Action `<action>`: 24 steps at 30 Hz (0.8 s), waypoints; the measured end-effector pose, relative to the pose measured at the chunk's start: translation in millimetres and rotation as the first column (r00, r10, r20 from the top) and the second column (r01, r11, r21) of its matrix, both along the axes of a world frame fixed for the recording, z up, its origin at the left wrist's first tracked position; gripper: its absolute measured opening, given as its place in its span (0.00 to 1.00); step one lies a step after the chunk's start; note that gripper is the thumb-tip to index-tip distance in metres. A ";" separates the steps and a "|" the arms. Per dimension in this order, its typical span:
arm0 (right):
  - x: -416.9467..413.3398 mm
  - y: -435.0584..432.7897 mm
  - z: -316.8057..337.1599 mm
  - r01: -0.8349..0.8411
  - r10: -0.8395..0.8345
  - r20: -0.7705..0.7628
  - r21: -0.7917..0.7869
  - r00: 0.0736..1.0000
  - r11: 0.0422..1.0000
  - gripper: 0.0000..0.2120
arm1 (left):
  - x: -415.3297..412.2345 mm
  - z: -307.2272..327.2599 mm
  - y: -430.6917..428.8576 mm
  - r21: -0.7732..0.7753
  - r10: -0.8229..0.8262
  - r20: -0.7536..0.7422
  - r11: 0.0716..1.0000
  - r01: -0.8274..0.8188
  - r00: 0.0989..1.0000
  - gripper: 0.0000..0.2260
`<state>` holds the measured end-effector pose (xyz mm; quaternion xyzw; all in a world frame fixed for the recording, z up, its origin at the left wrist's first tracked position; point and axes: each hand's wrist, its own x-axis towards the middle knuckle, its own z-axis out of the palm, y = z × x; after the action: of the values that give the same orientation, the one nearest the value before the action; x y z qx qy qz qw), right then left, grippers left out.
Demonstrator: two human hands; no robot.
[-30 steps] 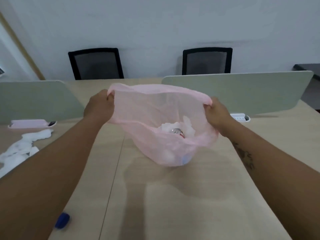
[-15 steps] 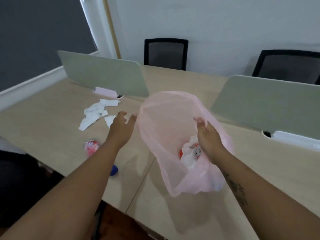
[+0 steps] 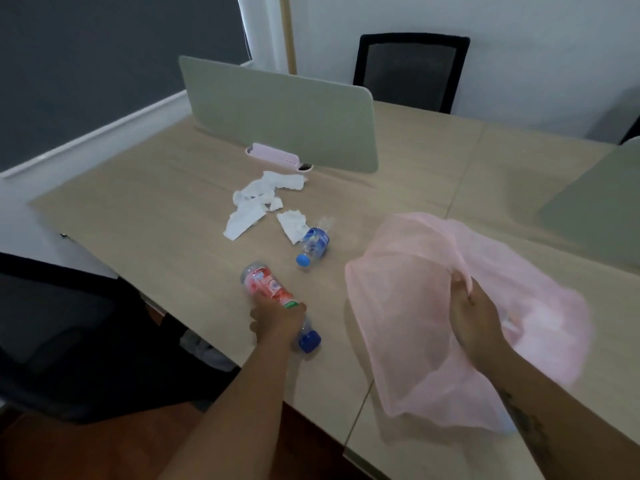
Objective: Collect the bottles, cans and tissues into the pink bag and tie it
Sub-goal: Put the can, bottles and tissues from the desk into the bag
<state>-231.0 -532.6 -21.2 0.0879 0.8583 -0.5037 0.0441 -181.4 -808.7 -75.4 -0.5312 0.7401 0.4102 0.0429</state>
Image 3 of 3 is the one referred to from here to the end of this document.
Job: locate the dark grey window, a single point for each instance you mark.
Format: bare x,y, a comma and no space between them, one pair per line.
100,59

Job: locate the person's left hand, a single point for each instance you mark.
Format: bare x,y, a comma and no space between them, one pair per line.
275,322

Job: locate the light wooden table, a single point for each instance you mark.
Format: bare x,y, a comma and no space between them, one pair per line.
175,194

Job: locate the person's left forearm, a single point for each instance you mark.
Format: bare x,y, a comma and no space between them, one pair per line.
235,419

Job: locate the person's right hand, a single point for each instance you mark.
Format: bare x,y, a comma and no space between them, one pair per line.
477,329

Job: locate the person's right forearm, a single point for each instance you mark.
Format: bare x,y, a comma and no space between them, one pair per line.
575,424

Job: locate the wooden trim strip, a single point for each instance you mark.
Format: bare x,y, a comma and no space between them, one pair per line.
287,34

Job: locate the blue label water bottle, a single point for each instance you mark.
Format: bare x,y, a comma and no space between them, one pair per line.
315,242

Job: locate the pink plastic bag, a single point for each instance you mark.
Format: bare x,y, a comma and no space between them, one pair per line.
405,304

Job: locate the black swivel office chair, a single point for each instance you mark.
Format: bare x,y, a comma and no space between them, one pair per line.
75,334

